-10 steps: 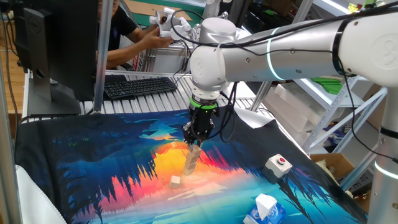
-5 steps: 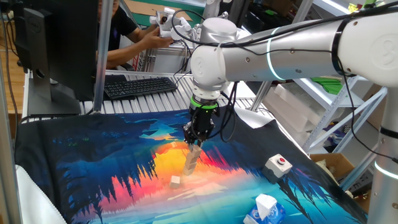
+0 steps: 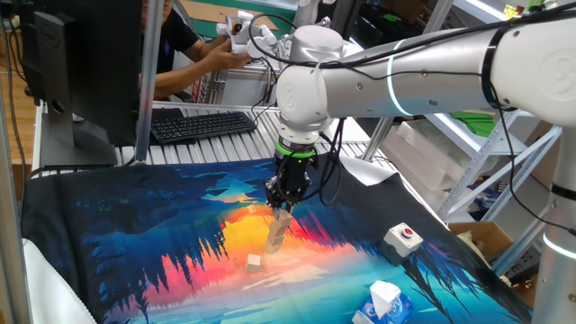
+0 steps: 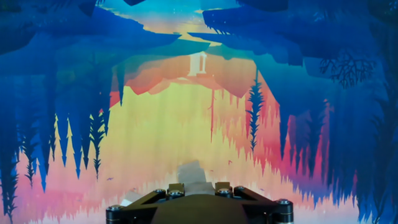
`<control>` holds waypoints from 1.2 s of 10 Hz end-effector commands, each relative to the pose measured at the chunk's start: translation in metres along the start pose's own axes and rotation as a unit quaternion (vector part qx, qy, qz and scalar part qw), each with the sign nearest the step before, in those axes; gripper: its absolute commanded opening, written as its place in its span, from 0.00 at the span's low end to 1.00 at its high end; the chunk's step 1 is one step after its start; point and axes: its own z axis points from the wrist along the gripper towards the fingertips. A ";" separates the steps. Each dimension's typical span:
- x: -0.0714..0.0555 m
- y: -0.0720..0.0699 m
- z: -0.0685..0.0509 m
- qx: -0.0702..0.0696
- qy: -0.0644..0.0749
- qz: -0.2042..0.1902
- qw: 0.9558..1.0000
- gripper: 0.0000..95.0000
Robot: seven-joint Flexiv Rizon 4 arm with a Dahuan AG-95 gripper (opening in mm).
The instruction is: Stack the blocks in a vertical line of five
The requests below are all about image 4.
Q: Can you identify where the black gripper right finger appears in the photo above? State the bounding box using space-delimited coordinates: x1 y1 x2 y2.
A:
214 182 295 224

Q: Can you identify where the sunset forest printed cloth mat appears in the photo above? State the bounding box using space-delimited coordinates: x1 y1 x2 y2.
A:
0 0 398 224

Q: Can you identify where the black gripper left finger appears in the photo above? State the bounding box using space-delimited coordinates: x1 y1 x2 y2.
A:
105 182 186 224

